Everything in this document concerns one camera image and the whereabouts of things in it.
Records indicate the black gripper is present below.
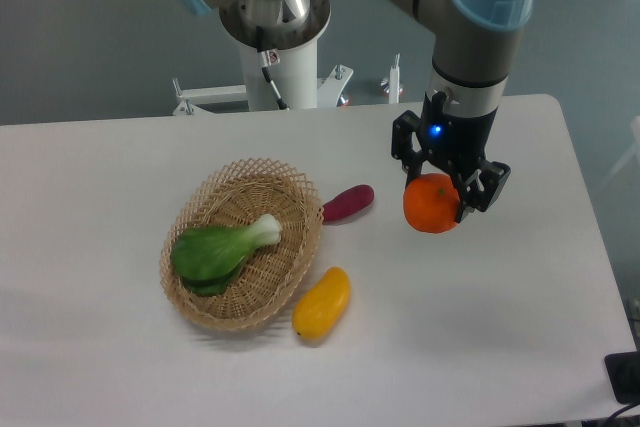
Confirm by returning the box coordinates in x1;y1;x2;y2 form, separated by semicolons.
391;92;511;223

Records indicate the orange fruit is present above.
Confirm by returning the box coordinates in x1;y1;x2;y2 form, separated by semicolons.
403;173;459;234

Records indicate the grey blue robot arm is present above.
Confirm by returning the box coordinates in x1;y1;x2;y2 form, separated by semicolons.
182;0;533;219

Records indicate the purple sweet potato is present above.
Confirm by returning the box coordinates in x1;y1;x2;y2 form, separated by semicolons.
323;184;375;224

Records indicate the yellow mango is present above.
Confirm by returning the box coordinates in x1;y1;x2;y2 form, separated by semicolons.
291;266;351;342

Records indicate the woven bamboo basket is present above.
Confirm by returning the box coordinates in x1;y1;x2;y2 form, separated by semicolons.
160;158;323;331

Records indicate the green bok choy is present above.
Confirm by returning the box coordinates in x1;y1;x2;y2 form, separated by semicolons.
170;214;282;297

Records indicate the black device at edge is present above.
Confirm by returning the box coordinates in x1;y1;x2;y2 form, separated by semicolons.
604;351;639;404

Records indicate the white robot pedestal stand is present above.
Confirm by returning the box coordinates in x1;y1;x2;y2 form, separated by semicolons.
172;0;404;116

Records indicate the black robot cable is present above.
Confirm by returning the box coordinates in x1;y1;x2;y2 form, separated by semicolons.
254;26;290;111

